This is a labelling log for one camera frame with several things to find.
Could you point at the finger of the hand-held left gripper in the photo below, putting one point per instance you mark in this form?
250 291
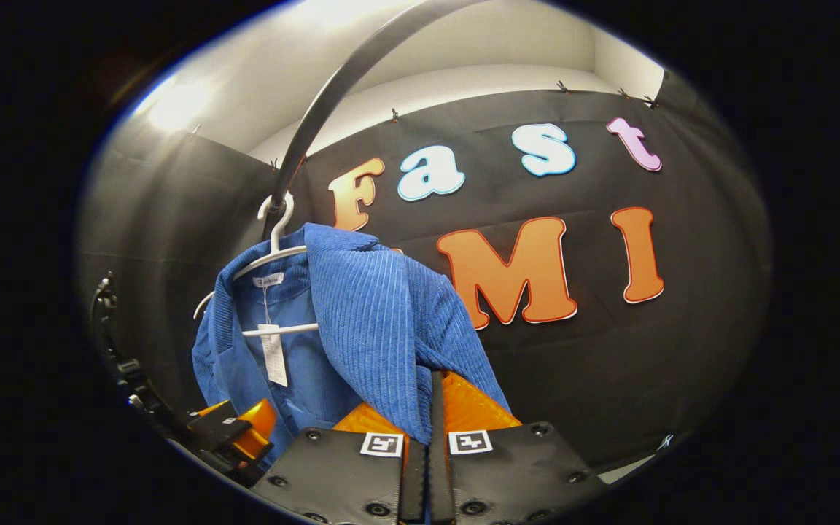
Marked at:
256 430

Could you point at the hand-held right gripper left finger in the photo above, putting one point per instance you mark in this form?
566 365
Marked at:
414 485

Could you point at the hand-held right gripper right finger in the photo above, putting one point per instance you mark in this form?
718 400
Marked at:
436 467

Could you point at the white plastic clothes hanger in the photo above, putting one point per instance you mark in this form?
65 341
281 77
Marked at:
281 329

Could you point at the ceiling light panel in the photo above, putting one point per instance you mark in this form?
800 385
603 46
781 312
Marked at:
172 102

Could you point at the black clothes rail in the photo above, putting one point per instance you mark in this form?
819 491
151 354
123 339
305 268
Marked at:
332 87

